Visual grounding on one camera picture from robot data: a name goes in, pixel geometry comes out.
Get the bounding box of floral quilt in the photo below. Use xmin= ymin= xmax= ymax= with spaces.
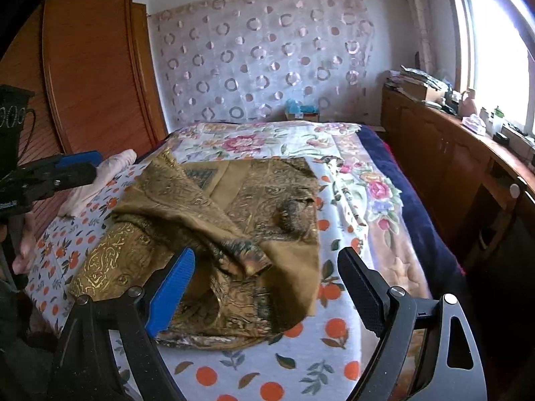
xmin=167 ymin=120 xmax=433 ymax=301

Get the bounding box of white wrapped pipe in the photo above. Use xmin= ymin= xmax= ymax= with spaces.
xmin=403 ymin=0 xmax=437 ymax=74

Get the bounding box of window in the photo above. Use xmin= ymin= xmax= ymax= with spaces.
xmin=444 ymin=0 xmax=535 ymax=143

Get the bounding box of pink bottle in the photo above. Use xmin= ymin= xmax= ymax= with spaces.
xmin=460 ymin=88 xmax=479 ymax=118

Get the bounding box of person's left hand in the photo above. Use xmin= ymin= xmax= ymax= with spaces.
xmin=12 ymin=212 xmax=39 ymax=277

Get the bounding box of brown patterned shirt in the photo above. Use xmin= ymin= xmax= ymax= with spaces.
xmin=67 ymin=147 xmax=322 ymax=349

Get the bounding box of pile of books and papers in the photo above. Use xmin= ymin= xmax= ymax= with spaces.
xmin=385 ymin=64 xmax=449 ymax=102

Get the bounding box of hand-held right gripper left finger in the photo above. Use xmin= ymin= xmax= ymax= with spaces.
xmin=47 ymin=247 xmax=197 ymax=401

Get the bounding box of pale pink cloth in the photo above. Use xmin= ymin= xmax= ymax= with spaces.
xmin=59 ymin=149 xmax=138 ymax=218

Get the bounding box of orange fruit print sheet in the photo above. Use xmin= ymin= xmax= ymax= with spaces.
xmin=23 ymin=161 xmax=368 ymax=401

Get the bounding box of wooden sideboard cabinet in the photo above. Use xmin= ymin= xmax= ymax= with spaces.
xmin=381 ymin=86 xmax=535 ymax=268

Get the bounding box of wooden headboard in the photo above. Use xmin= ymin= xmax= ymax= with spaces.
xmin=0 ymin=0 xmax=170 ymax=239

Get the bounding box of circle patterned sheer curtain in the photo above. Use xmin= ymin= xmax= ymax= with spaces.
xmin=147 ymin=0 xmax=376 ymax=125

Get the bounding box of navy blue blanket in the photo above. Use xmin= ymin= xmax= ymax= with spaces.
xmin=359 ymin=124 xmax=466 ymax=289

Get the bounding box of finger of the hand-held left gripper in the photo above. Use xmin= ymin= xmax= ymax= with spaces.
xmin=17 ymin=163 xmax=99 ymax=202
xmin=25 ymin=151 xmax=103 ymax=173

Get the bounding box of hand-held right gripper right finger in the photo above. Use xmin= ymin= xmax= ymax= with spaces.
xmin=337 ymin=247 xmax=490 ymax=401

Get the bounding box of white tissue pack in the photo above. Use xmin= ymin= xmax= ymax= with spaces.
xmin=461 ymin=114 xmax=488 ymax=135

